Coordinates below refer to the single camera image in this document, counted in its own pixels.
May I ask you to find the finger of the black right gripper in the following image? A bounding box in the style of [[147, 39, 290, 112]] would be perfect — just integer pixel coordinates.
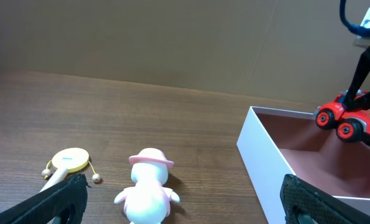
[[346, 85, 370, 111], [343, 46, 370, 109]]

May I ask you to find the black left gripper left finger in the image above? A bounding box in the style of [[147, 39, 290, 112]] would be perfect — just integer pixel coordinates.
[[0, 174, 88, 224]]

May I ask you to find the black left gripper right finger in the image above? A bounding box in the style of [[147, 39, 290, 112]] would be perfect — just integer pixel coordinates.
[[280, 174, 370, 224]]

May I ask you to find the red toy fire truck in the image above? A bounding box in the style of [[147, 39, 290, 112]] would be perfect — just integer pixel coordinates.
[[315, 91, 370, 146]]

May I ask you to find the white duck with pink hat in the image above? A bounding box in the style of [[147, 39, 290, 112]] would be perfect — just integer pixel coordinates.
[[114, 147, 180, 224]]

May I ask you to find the yellow rattle drum toy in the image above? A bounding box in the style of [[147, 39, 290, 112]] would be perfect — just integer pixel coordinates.
[[40, 147, 102, 192]]

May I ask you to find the white box with pink interior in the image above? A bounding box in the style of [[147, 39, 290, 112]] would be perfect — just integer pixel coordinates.
[[237, 106, 370, 223]]

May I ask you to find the blue cable, right arm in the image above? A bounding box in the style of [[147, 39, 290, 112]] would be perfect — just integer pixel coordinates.
[[339, 0, 370, 38]]

